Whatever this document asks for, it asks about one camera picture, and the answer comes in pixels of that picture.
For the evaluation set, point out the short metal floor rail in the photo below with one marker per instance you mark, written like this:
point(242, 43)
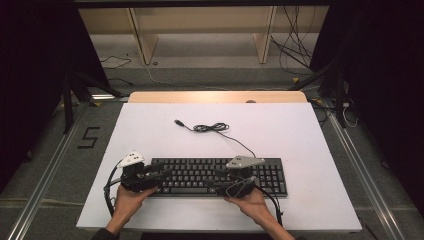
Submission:
point(106, 97)

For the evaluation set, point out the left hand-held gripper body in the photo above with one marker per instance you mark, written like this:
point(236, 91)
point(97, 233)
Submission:
point(140, 181)

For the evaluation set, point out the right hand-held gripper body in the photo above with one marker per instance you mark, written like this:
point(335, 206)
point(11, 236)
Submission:
point(241, 161)

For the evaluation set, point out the white table board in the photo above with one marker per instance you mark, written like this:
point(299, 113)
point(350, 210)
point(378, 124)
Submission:
point(300, 140)

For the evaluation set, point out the person's right hand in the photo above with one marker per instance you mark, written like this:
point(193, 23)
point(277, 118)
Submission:
point(251, 206)

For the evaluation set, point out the person's left hand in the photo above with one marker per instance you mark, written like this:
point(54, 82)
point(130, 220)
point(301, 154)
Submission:
point(128, 205)

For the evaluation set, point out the long metal floor rail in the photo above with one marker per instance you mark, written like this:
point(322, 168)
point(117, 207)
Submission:
point(43, 185)
point(366, 180)

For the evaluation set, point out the light wooden shelf unit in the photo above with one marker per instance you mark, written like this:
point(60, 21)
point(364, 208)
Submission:
point(146, 40)

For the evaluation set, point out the light wooden table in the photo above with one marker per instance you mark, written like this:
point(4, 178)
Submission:
point(200, 97)

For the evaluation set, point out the black computer keyboard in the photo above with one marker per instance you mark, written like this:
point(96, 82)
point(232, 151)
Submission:
point(193, 175)

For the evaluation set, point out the black metal stand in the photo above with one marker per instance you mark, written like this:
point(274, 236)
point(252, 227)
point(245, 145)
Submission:
point(340, 100)
point(68, 106)

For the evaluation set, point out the dark curtain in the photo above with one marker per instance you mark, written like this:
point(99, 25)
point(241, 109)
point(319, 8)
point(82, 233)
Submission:
point(383, 83)
point(33, 83)

